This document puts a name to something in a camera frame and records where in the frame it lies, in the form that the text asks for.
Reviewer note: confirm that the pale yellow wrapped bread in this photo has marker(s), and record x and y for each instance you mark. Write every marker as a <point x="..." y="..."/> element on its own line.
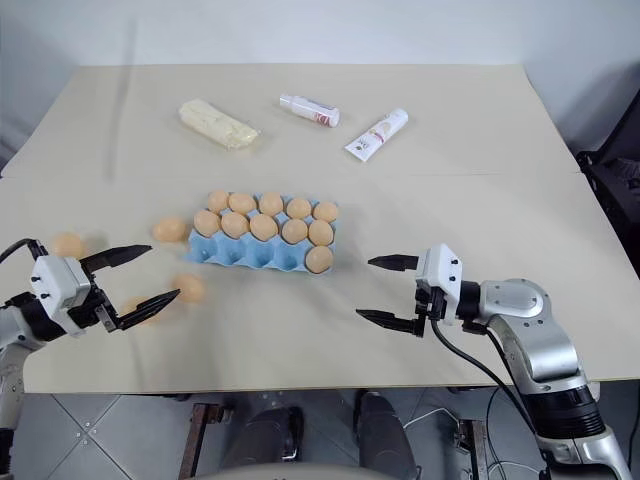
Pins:
<point x="217" y="122"/>

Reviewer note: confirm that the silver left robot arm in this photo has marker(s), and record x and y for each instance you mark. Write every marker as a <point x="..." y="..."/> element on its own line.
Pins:
<point x="15" y="325"/>

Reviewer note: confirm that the white spray bottle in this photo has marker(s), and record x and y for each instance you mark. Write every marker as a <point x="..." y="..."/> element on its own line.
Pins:
<point x="310" y="110"/>

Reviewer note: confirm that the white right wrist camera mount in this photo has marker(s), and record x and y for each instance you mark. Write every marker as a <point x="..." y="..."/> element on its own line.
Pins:
<point x="440" y="270"/>

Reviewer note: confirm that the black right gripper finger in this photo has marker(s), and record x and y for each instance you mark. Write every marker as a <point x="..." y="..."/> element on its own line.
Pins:
<point x="400" y="262"/>
<point x="395" y="321"/>

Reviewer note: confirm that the rusty metal table bracket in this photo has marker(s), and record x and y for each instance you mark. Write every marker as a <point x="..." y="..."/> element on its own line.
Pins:
<point x="472" y="450"/>
<point x="202" y="440"/>

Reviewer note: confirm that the blue egg tray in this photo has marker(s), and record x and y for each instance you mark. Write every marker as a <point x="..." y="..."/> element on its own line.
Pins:
<point x="250" y="255"/>

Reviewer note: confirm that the white cream tube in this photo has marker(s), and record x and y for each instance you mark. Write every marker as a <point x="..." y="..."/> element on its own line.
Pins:
<point x="377" y="135"/>

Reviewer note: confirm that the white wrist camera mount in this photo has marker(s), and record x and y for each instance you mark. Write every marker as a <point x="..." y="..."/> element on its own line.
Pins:
<point x="440" y="270"/>
<point x="57" y="280"/>

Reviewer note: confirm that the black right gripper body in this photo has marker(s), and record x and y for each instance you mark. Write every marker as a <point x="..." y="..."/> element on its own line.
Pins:
<point x="431" y="302"/>

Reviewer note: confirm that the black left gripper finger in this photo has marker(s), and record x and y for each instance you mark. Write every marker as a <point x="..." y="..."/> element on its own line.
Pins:
<point x="122" y="254"/>
<point x="150" y="307"/>

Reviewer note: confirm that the brown egg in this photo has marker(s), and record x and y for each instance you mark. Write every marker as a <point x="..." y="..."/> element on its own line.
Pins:
<point x="242" y="202"/>
<point x="188" y="288"/>
<point x="294" y="231"/>
<point x="319" y="259"/>
<point x="67" y="245"/>
<point x="235" y="224"/>
<point x="326" y="212"/>
<point x="320" y="232"/>
<point x="136" y="304"/>
<point x="270" y="204"/>
<point x="298" y="208"/>
<point x="207" y="222"/>
<point x="169" y="230"/>
<point x="263" y="226"/>
<point x="218" y="201"/>

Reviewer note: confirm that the black chair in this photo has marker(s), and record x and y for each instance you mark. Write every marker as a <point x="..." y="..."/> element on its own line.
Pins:
<point x="615" y="185"/>

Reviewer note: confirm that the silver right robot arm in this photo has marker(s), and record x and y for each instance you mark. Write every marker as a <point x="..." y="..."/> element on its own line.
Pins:
<point x="545" y="345"/>

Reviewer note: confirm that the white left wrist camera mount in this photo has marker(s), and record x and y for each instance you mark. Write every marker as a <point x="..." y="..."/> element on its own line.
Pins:
<point x="57" y="280"/>

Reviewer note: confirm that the dark rounded shape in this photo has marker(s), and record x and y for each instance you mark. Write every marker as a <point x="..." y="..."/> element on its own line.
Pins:
<point x="270" y="435"/>
<point x="385" y="430"/>

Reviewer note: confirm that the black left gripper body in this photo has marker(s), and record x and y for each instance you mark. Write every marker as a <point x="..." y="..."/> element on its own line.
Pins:
<point x="100" y="302"/>

